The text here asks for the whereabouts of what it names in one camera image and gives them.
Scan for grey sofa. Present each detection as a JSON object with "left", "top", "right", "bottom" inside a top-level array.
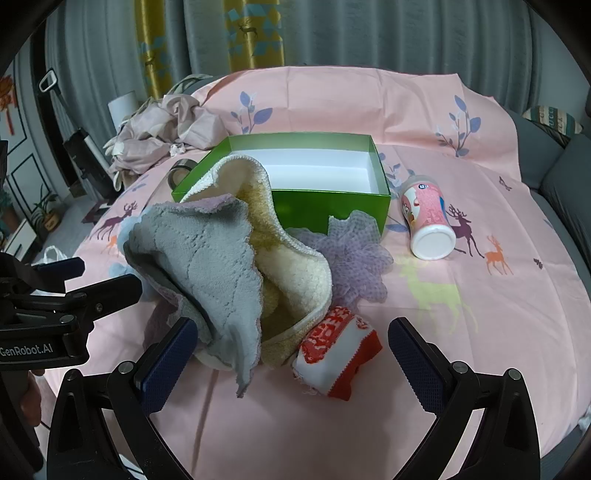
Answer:
[{"left": 505, "top": 105, "right": 591, "bottom": 259}]

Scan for black stand with pole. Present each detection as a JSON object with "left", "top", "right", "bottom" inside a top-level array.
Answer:
[{"left": 38, "top": 68, "right": 118, "bottom": 201}]

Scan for red white sock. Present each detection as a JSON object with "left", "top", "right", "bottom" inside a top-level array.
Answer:
[{"left": 291, "top": 306, "right": 383, "bottom": 401}]

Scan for white plastic bag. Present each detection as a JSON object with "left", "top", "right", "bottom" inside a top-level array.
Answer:
[{"left": 32, "top": 245, "right": 68, "bottom": 265}]

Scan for crumpled beige cloth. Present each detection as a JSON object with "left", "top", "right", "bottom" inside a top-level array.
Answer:
[{"left": 104, "top": 94, "right": 228, "bottom": 176}]

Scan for cream fluffy towel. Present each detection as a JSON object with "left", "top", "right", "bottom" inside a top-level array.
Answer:
[{"left": 180, "top": 154, "right": 332, "bottom": 368}]

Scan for striped cushion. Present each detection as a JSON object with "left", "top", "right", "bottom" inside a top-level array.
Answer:
[{"left": 522, "top": 106, "right": 583, "bottom": 148}]

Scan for grey purple microfibre cloth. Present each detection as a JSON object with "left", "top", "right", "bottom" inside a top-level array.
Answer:
[{"left": 120, "top": 194, "right": 263, "bottom": 397}]

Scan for grey yellow curtains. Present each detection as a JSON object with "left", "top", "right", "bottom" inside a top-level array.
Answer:
[{"left": 42, "top": 1, "right": 541, "bottom": 140}]

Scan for clear glass jar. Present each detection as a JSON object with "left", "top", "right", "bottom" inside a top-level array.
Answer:
[{"left": 167, "top": 158, "right": 197, "bottom": 190}]

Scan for purple mesh bath sponge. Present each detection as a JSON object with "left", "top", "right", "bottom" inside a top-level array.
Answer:
[{"left": 287, "top": 210, "right": 394, "bottom": 312}]

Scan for green cardboard box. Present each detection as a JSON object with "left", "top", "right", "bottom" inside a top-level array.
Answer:
[{"left": 171, "top": 132, "right": 391, "bottom": 233}]

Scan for red wall ornament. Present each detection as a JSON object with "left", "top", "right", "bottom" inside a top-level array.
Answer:
[{"left": 0, "top": 76, "right": 18, "bottom": 136}]

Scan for potted plant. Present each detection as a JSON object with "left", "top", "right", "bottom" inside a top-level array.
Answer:
[{"left": 31, "top": 185, "right": 61, "bottom": 233}]

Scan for white cylinder lamp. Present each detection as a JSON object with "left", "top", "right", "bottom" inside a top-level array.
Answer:
[{"left": 107, "top": 90, "right": 139, "bottom": 134}]

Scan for pink cartoon paper cup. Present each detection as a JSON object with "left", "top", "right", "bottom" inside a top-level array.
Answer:
[{"left": 400, "top": 175, "right": 456, "bottom": 261}]

